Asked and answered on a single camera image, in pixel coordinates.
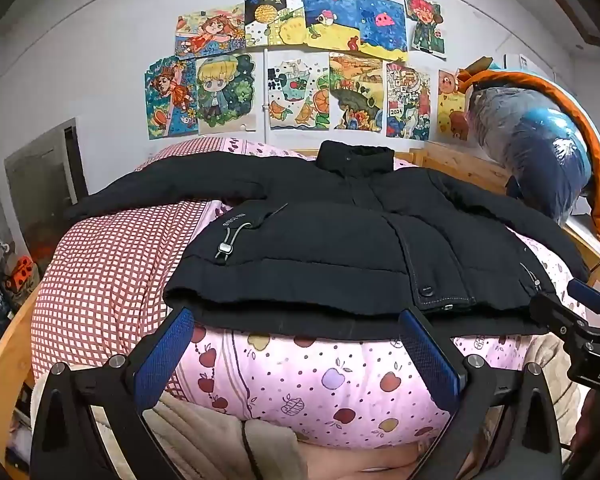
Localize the beige fleece blanket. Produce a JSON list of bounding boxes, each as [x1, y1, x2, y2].
[[30, 390, 306, 480]]

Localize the grey metal panel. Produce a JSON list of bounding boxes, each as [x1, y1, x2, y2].
[[4, 117, 88, 256]]

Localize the pink apple print quilt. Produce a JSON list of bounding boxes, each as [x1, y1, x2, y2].
[[130, 135, 597, 448]]

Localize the black puffer jacket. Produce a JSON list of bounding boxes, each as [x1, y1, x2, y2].
[[62, 140, 593, 338]]

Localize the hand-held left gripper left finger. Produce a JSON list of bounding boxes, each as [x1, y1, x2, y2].
[[30, 305, 196, 480]]

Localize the orange toy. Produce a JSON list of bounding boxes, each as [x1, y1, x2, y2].
[[5, 255, 36, 292]]

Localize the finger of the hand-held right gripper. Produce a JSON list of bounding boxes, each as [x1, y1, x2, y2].
[[529, 292, 597, 342], [566, 279, 600, 317]]

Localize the clear plastic bag of clothes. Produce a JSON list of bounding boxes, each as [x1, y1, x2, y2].
[[467, 85, 593, 226]]

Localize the red checkered quilt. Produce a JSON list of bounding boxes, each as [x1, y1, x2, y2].
[[30, 137, 236, 401]]

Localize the group of colourful wall drawings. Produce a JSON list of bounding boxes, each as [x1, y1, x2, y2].
[[144, 0, 473, 142]]

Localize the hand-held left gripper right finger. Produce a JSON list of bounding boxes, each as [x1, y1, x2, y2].
[[397, 306, 563, 480]]

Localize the wooden bed frame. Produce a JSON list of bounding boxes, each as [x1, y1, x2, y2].
[[0, 142, 600, 480]]

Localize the pink cloth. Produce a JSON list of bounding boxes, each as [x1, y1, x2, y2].
[[260, 442, 481, 480]]

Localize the white box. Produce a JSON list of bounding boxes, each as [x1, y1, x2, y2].
[[502, 52, 537, 77]]

